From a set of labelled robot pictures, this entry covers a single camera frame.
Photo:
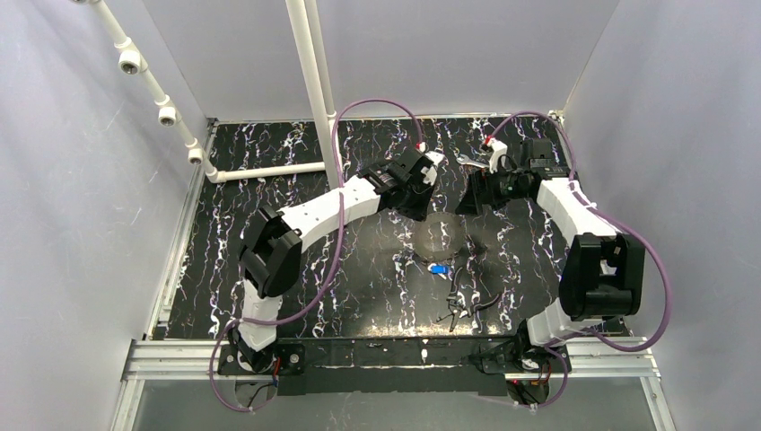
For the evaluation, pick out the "black wire stripper pliers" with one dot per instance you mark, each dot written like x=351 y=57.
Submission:
x=457 y=306

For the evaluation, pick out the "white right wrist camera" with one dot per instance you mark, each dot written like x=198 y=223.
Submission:
x=497 y=154

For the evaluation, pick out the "silver open-end wrench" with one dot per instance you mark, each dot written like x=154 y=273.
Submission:
x=463 y=159

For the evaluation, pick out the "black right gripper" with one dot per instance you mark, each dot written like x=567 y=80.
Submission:
x=483 y=191

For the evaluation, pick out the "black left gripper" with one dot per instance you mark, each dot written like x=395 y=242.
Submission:
x=413 y=194

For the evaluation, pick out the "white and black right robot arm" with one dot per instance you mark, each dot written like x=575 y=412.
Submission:
x=603 y=271

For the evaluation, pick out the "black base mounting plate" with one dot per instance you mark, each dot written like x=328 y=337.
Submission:
x=466 y=379

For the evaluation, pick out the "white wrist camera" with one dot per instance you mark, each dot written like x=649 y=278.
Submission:
x=433 y=160
x=497 y=154

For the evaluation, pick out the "aluminium extrusion rail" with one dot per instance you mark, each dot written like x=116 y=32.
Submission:
x=195 y=359

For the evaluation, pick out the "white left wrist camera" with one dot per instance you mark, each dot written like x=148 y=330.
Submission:
x=433 y=160

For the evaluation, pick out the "blue-capped key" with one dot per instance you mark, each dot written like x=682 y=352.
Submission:
x=437 y=269

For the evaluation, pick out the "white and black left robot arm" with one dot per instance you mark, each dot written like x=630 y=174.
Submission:
x=273 y=244

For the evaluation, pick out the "white PVC pipe frame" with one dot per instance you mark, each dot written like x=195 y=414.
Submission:
x=242 y=60

